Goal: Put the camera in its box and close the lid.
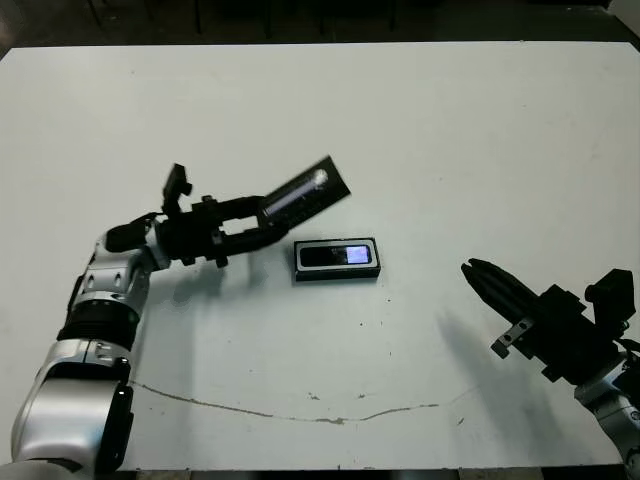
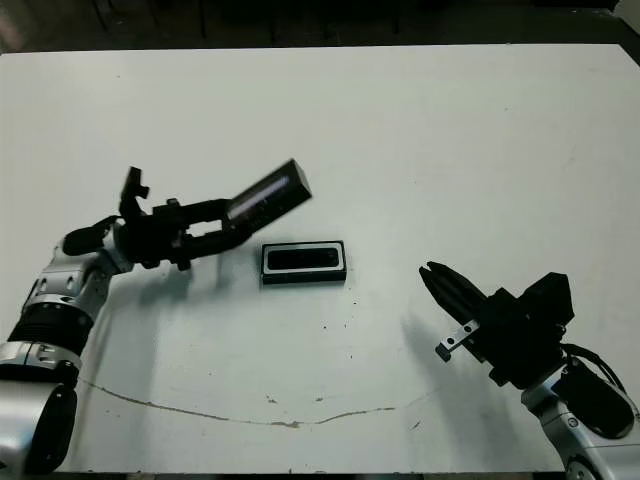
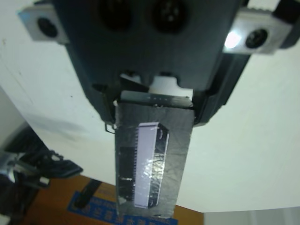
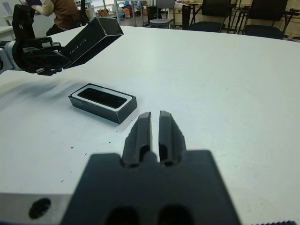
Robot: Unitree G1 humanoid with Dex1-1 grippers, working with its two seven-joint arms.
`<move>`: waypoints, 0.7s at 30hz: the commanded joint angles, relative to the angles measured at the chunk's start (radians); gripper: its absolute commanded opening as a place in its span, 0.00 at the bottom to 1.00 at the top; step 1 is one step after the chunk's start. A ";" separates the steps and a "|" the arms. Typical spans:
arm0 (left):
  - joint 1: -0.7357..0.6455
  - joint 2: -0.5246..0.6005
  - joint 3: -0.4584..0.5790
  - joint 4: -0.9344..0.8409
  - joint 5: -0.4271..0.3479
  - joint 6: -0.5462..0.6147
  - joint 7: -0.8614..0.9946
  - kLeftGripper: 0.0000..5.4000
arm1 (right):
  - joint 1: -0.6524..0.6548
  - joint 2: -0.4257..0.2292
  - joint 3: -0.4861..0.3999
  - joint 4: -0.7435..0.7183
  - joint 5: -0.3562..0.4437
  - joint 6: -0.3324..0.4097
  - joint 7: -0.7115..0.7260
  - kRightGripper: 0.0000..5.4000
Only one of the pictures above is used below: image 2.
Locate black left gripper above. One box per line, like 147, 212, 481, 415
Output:
119, 197, 254, 272

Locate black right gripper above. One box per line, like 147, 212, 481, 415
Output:
417, 260, 567, 391

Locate black printed box lid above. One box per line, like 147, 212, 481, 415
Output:
224, 158, 314, 237

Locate slim black camera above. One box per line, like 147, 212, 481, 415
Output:
266, 247, 340, 272

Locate black box base white insert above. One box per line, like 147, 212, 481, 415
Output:
259, 239, 348, 288

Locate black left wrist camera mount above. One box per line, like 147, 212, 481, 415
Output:
118, 166, 151, 217

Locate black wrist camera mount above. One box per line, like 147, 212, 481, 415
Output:
521, 271, 576, 329
118, 166, 151, 217

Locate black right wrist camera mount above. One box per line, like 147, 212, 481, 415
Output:
521, 271, 576, 329

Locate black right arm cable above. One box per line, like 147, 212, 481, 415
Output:
559, 341, 629, 396

